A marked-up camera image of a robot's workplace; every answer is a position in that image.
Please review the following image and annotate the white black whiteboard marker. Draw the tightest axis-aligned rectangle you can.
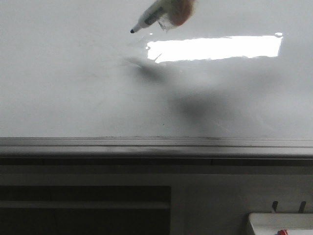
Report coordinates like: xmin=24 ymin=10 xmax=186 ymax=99
xmin=130 ymin=0 xmax=171 ymax=34

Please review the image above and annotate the red magnet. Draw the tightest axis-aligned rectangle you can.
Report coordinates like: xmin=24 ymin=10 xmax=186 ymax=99
xmin=157 ymin=0 xmax=197 ymax=32

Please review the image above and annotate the left black metal hook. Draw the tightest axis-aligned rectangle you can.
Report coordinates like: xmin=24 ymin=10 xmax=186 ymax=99
xmin=271 ymin=201 xmax=278 ymax=213

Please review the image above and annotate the black metal hook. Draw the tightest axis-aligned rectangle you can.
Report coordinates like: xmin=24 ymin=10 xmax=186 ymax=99
xmin=271 ymin=201 xmax=278 ymax=213
xmin=298 ymin=201 xmax=307 ymax=213

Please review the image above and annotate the white tray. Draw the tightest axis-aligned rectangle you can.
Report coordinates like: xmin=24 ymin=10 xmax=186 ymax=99
xmin=246 ymin=213 xmax=313 ymax=235

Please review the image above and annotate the right black metal hook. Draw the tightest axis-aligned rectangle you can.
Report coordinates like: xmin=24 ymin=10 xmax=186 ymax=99
xmin=298 ymin=201 xmax=307 ymax=213

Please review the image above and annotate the small red cap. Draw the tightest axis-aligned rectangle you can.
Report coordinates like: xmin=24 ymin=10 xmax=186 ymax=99
xmin=277 ymin=230 xmax=288 ymax=235

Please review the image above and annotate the white whiteboard with aluminium frame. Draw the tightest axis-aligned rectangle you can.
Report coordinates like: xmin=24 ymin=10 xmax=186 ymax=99
xmin=0 ymin=0 xmax=313 ymax=158

